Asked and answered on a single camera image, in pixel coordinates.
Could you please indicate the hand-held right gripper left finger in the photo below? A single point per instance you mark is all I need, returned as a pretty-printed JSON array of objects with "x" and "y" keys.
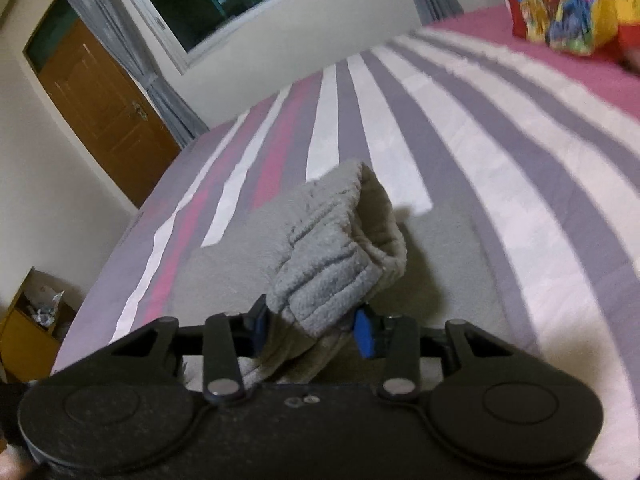
[{"x": 259, "y": 331}]

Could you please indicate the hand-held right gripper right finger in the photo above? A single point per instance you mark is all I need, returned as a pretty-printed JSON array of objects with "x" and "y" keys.
[{"x": 364, "y": 334}]

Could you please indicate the grey sweatshirt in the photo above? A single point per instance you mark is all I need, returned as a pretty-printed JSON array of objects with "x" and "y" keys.
[{"x": 320, "y": 270}]

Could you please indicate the bed with striped sheet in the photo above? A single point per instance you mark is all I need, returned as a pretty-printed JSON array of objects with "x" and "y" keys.
[{"x": 500, "y": 185}]

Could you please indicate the crumpled white plastic bags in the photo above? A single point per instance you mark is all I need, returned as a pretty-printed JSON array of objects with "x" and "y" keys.
[{"x": 45, "y": 307}]

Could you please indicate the yellow wooden cabinet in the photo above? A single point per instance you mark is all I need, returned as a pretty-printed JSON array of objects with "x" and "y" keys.
[{"x": 25, "y": 340}]

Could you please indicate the brown wooden door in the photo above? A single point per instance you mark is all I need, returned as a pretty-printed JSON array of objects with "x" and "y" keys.
[{"x": 105, "y": 110}]

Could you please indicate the sliding glass window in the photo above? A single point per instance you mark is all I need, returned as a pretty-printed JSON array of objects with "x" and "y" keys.
[{"x": 215, "y": 0}]

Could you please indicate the colourful printed pillow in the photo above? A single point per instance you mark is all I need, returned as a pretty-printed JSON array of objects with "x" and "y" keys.
[{"x": 570, "y": 0}]

